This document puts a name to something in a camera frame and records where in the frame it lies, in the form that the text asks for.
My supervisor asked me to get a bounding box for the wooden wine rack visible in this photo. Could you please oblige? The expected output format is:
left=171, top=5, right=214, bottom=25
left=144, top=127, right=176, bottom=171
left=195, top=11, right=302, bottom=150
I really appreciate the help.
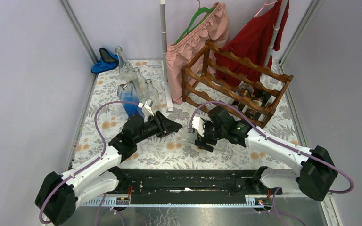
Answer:
left=181, top=40, right=294, bottom=129

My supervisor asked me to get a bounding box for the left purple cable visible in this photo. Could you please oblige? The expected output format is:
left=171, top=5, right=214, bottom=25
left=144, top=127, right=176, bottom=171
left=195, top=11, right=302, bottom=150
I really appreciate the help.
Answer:
left=39, top=100, right=142, bottom=225

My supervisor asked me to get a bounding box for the pink clothes hanger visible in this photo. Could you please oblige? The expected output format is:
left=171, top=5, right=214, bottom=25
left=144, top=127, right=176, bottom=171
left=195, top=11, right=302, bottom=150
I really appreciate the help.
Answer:
left=254, top=0, right=278, bottom=18

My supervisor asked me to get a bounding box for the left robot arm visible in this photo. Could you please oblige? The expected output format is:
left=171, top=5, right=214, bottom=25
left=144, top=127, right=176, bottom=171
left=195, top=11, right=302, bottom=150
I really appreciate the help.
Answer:
left=34, top=111, right=182, bottom=226

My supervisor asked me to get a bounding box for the white pole base foot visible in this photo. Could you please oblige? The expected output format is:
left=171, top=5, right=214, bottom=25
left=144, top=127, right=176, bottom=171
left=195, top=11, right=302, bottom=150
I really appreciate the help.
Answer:
left=162, top=81, right=173, bottom=112

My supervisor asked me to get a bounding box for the blue cloth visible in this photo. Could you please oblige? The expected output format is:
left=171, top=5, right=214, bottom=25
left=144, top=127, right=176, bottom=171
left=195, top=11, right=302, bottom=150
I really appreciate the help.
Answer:
left=91, top=48, right=119, bottom=74

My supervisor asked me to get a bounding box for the dark green wine bottle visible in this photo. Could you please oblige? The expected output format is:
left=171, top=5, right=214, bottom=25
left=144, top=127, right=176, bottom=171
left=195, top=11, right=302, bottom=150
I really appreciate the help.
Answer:
left=245, top=91, right=271, bottom=120

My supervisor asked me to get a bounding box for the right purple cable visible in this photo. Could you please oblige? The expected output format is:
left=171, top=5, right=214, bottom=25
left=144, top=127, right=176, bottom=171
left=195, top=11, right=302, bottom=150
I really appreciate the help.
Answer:
left=189, top=100, right=355, bottom=226

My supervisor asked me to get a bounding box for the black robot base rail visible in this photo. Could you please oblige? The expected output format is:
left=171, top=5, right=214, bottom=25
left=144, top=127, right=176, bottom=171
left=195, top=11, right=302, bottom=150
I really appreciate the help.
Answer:
left=109, top=169, right=282, bottom=206

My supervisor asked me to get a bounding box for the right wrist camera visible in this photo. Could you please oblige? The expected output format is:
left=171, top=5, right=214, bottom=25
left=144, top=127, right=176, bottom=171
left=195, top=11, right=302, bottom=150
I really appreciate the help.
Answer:
left=189, top=116, right=205, bottom=137

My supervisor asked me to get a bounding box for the red garment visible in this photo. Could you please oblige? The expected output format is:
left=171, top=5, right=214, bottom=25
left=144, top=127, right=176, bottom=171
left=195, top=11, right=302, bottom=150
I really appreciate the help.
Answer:
left=214, top=0, right=282, bottom=82

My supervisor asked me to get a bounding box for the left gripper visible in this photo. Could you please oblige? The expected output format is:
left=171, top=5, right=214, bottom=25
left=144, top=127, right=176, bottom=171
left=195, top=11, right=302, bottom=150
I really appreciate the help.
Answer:
left=134, top=111, right=182, bottom=145

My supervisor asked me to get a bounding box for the blue glass bottle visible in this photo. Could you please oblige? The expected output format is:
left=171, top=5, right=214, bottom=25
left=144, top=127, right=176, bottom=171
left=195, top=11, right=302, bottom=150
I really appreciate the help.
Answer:
left=117, top=83, right=144, bottom=117

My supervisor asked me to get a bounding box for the green clothes hanger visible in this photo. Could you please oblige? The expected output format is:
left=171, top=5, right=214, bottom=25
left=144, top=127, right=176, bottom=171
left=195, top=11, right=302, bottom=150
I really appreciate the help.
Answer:
left=173, top=0, right=216, bottom=45

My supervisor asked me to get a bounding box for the clear liquor bottle gold label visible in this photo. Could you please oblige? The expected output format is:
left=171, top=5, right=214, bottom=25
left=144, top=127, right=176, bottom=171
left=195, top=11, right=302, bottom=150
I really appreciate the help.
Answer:
left=179, top=126, right=199, bottom=144

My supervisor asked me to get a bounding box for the clear glass bottle tall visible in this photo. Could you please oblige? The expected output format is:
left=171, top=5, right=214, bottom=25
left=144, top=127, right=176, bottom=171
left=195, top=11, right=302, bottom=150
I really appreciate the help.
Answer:
left=115, top=46, right=136, bottom=83

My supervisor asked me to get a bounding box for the pink skirt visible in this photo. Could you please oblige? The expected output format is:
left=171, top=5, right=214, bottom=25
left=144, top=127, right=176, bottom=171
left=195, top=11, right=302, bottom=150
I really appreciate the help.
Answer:
left=166, top=2, right=230, bottom=105

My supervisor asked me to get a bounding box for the clear square liquor bottle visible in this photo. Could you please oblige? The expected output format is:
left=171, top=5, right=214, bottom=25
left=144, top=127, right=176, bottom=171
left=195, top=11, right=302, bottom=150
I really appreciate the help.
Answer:
left=231, top=83, right=254, bottom=111

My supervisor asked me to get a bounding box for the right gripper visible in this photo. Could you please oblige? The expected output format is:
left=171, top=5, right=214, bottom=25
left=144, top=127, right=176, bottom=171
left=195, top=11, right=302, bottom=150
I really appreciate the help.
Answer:
left=194, top=120, right=226, bottom=153

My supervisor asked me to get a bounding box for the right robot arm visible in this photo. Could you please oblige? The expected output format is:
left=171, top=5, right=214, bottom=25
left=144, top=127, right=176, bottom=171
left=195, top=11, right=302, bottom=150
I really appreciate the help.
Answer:
left=190, top=106, right=338, bottom=201

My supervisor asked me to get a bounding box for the purple cable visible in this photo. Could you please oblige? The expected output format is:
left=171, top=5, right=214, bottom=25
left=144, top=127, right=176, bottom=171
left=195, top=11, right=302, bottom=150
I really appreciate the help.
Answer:
left=39, top=100, right=142, bottom=225
left=189, top=100, right=355, bottom=226

